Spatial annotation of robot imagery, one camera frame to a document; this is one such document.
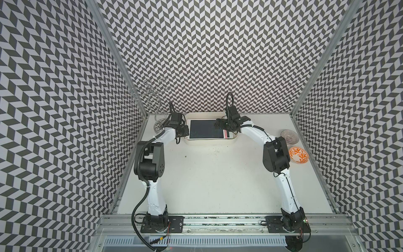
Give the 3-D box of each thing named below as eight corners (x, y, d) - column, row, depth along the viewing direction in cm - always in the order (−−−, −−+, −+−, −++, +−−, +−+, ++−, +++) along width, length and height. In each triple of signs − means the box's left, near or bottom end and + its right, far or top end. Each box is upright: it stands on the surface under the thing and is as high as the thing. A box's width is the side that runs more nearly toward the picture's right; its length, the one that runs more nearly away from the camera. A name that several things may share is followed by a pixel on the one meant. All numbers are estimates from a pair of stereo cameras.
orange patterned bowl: (291, 165, 94) (295, 161, 90) (285, 150, 101) (289, 146, 96) (307, 165, 94) (311, 161, 90) (300, 150, 101) (304, 146, 97)
